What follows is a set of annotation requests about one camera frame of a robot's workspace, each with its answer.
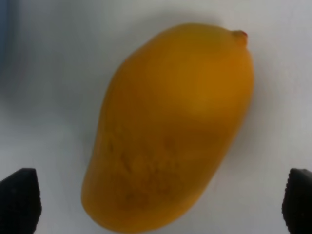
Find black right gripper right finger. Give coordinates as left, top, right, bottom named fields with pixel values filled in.
left=282, top=168, right=312, bottom=234

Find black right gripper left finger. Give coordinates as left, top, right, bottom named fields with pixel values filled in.
left=0, top=168, right=42, bottom=234

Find yellow orange mango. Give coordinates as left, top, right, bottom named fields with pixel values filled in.
left=81, top=23, right=254, bottom=234

